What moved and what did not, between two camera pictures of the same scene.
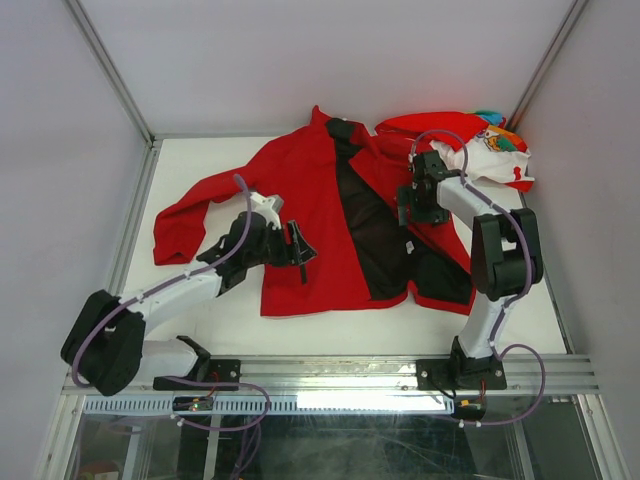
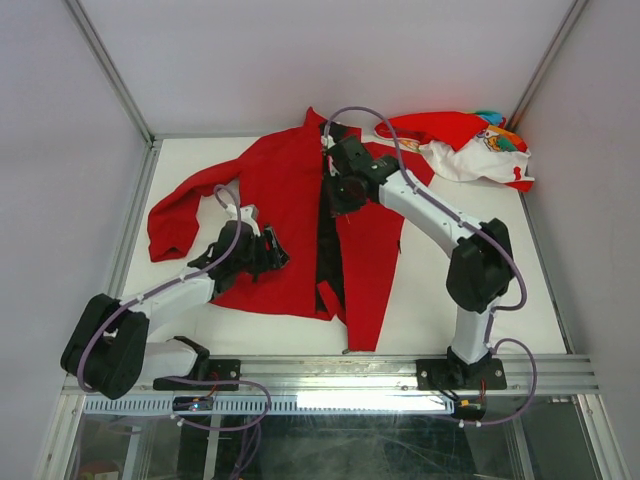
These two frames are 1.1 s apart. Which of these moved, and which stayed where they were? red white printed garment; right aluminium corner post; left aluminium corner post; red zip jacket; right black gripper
Moved: red zip jacket; right black gripper
Stayed: red white printed garment; right aluminium corner post; left aluminium corner post
